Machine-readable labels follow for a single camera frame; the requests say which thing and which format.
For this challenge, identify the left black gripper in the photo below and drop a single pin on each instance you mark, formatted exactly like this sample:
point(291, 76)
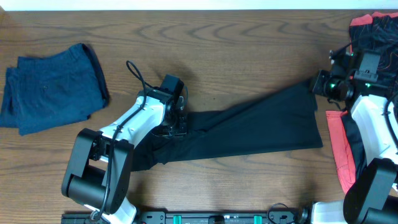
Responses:
point(182, 132)

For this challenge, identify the red orange garment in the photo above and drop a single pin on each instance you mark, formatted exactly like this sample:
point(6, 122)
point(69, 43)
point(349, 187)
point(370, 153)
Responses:
point(342, 149)

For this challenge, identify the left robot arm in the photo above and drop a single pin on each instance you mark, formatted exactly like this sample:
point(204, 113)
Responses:
point(98, 171)

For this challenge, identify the black garment with orange lines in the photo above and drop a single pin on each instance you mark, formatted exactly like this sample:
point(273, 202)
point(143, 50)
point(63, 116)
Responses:
point(378, 32)

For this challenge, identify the black t-shirt with white logo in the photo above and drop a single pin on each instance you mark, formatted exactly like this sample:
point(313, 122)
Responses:
point(282, 121)

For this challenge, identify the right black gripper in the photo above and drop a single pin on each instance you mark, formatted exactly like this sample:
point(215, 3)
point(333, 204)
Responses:
point(318, 81)

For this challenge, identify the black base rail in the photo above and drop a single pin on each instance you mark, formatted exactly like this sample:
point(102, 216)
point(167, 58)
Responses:
point(279, 215)

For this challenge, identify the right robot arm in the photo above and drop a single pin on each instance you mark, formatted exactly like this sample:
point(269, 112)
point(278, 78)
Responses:
point(368, 199)

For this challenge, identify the folded dark blue garment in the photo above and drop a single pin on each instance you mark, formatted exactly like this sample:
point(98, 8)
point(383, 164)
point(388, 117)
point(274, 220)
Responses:
point(43, 93)

